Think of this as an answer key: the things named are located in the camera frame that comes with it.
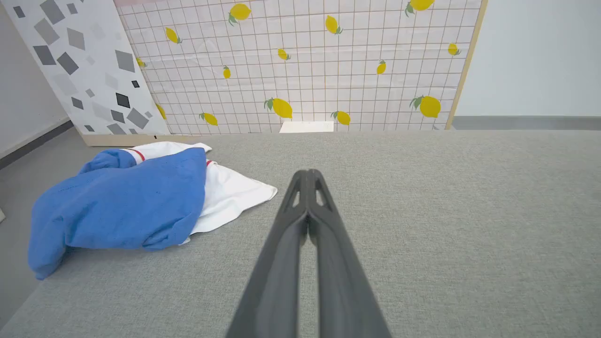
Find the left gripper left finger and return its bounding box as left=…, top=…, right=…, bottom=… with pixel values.
left=226, top=169, right=309, bottom=338

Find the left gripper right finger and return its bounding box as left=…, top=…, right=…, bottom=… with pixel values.
left=308, top=169, right=393, bottom=338

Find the blue and white jersey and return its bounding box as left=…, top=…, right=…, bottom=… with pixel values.
left=27, top=141, right=278, bottom=281

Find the grey fabric sofa cushion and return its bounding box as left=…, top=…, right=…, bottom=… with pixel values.
left=0, top=131, right=601, bottom=338

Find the white box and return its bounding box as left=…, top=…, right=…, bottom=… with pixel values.
left=279, top=121, right=335, bottom=134

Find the lemon print grid panel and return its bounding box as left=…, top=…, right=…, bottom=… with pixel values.
left=114, top=0, right=489, bottom=137

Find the grey terrazzo print panel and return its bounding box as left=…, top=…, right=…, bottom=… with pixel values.
left=0, top=0, right=207, bottom=147

